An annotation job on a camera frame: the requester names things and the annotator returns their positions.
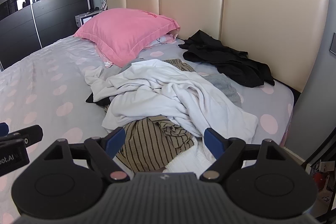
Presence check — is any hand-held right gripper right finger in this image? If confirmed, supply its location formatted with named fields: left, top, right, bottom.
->
left=199, top=127, right=288, bottom=183

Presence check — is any white bedside box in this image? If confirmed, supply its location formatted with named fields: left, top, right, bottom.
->
left=75, top=13, right=100, bottom=28

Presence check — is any red object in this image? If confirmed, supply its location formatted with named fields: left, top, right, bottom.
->
left=314, top=172, right=328, bottom=191

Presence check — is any bed with polka dot sheet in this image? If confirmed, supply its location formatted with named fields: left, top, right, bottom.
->
left=0, top=35, right=294, bottom=224

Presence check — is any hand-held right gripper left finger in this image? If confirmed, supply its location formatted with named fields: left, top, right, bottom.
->
left=43, top=127, right=130, bottom=183

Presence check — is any brown striped garment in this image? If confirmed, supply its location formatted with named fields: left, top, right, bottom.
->
left=105, top=59, right=198, bottom=173

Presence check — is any black sliding wardrobe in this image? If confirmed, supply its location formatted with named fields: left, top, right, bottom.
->
left=0, top=0, right=91, bottom=72

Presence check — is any small black garment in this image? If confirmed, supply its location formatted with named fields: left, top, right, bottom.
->
left=85, top=92, right=112, bottom=107

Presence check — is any white sweater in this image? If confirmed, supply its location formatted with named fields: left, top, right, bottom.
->
left=84, top=59, right=259, bottom=146

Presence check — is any beige padded headboard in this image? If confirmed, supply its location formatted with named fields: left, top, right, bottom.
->
left=105, top=0, right=330, bottom=93

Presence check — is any large black garment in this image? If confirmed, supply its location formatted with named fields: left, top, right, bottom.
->
left=178, top=29, right=276, bottom=88

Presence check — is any white printed pillow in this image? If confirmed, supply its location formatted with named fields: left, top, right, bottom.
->
left=96, top=33, right=178, bottom=67

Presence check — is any grey garment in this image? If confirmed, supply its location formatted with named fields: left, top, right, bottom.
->
left=119, top=57, right=242, bottom=109

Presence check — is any pink pillow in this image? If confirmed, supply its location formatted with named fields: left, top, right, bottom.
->
left=73, top=7, right=181, bottom=67

